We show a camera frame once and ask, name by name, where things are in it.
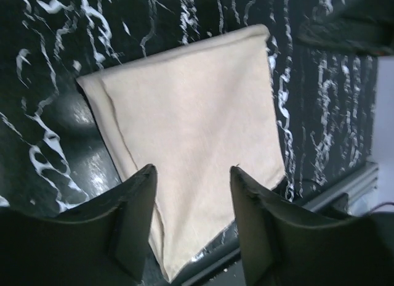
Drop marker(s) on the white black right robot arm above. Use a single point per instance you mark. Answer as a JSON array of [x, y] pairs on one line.
[[363, 28]]

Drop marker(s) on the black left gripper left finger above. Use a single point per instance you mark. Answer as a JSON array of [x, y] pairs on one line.
[[106, 238]]

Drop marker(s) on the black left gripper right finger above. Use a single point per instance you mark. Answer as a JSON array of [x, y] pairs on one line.
[[285, 244]]

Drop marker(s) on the beige cloth napkin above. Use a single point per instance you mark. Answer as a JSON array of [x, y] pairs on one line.
[[193, 112]]

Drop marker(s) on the black marble pattern mat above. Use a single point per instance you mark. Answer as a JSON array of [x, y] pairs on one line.
[[52, 156]]

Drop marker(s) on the aluminium front frame rail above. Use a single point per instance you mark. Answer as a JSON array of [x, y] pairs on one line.
[[222, 259]]

